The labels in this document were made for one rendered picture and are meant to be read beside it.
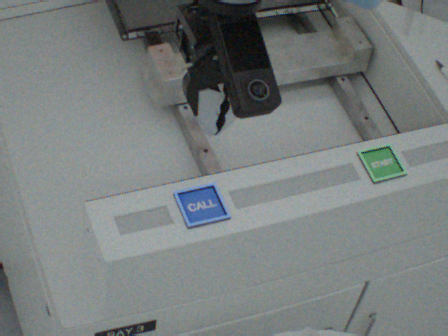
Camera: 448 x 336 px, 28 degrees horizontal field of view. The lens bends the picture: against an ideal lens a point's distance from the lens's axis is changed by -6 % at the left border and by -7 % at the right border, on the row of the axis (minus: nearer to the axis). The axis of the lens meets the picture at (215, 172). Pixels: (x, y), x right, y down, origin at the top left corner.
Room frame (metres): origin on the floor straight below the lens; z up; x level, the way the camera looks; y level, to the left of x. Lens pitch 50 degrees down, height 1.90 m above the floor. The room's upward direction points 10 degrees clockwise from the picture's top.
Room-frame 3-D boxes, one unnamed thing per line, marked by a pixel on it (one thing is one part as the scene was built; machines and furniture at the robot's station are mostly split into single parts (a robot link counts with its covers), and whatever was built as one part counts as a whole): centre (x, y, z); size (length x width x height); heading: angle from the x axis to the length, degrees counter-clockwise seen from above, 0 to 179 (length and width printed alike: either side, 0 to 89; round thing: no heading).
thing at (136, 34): (1.18, 0.02, 0.90); 0.38 x 0.01 x 0.01; 118
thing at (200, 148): (1.04, 0.08, 0.84); 0.50 x 0.02 x 0.03; 28
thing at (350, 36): (1.19, -0.18, 0.89); 0.08 x 0.03 x 0.03; 28
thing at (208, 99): (0.75, 0.03, 1.14); 0.06 x 0.03 x 0.09; 28
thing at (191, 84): (0.73, 0.03, 1.19); 0.05 x 0.02 x 0.09; 118
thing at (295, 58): (1.11, -0.04, 0.87); 0.36 x 0.08 x 0.03; 118
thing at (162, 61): (1.04, 0.10, 0.89); 0.08 x 0.03 x 0.03; 28
